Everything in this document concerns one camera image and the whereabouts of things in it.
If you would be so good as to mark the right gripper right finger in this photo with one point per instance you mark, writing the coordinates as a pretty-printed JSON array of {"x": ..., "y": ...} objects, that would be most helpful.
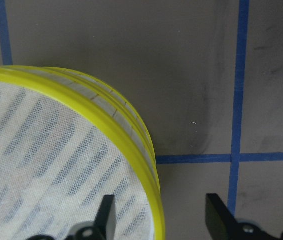
[{"x": 220, "y": 223}]

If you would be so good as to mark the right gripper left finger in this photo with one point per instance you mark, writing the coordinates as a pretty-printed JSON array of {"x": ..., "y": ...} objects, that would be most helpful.
[{"x": 106, "y": 221}]

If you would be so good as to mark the yellow steamer layer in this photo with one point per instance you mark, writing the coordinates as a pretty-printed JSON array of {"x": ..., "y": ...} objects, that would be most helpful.
[
  {"x": 56, "y": 166},
  {"x": 101, "y": 104}
]

